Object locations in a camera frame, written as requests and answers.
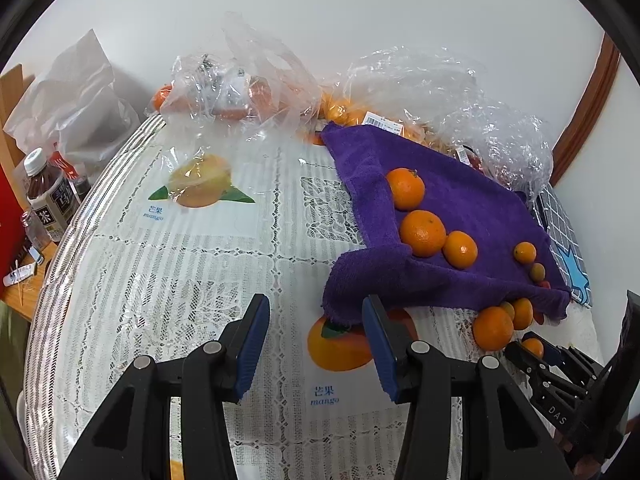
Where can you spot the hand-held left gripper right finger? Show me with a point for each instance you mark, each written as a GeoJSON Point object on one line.
{"type": "Point", "coordinates": [380, 355]}

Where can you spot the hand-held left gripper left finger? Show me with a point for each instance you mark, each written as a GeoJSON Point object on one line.
{"type": "Point", "coordinates": [252, 350]}

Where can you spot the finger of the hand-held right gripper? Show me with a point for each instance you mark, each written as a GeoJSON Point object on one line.
{"type": "Point", "coordinates": [560, 357]}
{"type": "Point", "coordinates": [520, 358]}

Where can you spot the tiny orange kumquat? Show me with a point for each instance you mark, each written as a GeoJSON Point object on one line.
{"type": "Point", "coordinates": [533, 347]}
{"type": "Point", "coordinates": [525, 251]}

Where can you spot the pile of mixed small fruits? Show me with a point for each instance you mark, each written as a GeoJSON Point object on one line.
{"type": "Point", "coordinates": [492, 327]}

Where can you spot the tiny green kumquat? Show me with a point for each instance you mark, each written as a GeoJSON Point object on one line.
{"type": "Point", "coordinates": [538, 272]}

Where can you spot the oval orange mandarin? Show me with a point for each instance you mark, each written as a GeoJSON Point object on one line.
{"type": "Point", "coordinates": [460, 248]}

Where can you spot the large round orange mandarin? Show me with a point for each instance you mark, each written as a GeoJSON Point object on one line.
{"type": "Point", "coordinates": [423, 233]}

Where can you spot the orange mandarin with stem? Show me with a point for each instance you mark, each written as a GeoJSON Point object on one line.
{"type": "Point", "coordinates": [406, 188]}

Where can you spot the purple towel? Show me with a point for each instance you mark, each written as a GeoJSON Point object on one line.
{"type": "Point", "coordinates": [450, 195]}

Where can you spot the white lace fruit-print tablecloth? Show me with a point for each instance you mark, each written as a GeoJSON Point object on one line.
{"type": "Point", "coordinates": [200, 260]}

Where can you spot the clear plastic bag red fruit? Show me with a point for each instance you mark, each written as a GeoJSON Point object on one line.
{"type": "Point", "coordinates": [495, 145]}

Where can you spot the small dark bottle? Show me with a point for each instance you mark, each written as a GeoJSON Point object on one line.
{"type": "Point", "coordinates": [80, 187]}

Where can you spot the wooden side desk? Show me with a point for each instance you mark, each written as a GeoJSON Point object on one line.
{"type": "Point", "coordinates": [20, 297]}

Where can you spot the small white packet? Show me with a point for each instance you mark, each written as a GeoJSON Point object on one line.
{"type": "Point", "coordinates": [20, 275]}

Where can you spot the small clear bottle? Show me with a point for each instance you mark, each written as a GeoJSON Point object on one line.
{"type": "Point", "coordinates": [32, 227]}

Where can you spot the dark tea bottle white cap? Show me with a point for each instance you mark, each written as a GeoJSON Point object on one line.
{"type": "Point", "coordinates": [47, 200]}

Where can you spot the clear plastic bag of oranges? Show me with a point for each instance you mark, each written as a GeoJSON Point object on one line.
{"type": "Point", "coordinates": [380, 85]}

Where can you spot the clear plastic bag of persimmons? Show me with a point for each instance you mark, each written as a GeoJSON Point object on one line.
{"type": "Point", "coordinates": [240, 75]}

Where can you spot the white plastic bag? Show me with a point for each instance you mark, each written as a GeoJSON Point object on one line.
{"type": "Point", "coordinates": [75, 100]}

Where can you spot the brown cardboard box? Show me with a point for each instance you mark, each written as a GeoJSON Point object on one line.
{"type": "Point", "coordinates": [15, 90]}

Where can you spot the brown wooden door frame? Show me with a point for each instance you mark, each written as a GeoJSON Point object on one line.
{"type": "Point", "coordinates": [585, 105]}

